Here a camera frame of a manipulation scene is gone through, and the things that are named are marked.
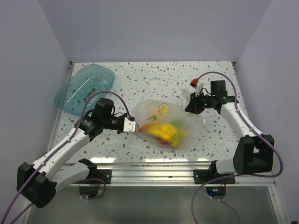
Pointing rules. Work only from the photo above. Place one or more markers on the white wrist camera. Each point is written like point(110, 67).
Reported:
point(197, 85)
point(129, 125)

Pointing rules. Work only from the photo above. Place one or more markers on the blue plastic fruit tray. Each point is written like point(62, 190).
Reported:
point(88, 81)

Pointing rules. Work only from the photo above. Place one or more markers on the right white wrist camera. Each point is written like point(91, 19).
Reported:
point(197, 85)

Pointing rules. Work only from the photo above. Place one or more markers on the aluminium mounting rail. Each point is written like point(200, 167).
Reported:
point(158, 174)

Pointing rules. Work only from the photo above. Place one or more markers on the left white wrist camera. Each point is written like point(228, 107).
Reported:
point(129, 125)

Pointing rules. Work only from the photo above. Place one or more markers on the clear plastic bag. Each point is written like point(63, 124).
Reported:
point(147, 112)

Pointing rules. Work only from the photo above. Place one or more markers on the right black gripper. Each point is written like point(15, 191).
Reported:
point(193, 107)

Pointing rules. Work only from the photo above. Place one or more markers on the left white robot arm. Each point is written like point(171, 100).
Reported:
point(37, 181)

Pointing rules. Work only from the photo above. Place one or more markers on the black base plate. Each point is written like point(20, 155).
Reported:
point(104, 174)
point(201, 176)

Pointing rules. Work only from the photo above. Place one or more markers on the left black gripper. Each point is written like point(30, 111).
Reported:
point(123, 117)

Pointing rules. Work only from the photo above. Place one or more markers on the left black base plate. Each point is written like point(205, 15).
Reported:
point(104, 174)

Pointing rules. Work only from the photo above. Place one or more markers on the yellow fake banana bunch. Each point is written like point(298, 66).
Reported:
point(166, 134)

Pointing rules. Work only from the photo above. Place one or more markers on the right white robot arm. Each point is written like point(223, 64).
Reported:
point(253, 153)

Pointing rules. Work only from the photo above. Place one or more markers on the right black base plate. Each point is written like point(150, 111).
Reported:
point(201, 176)

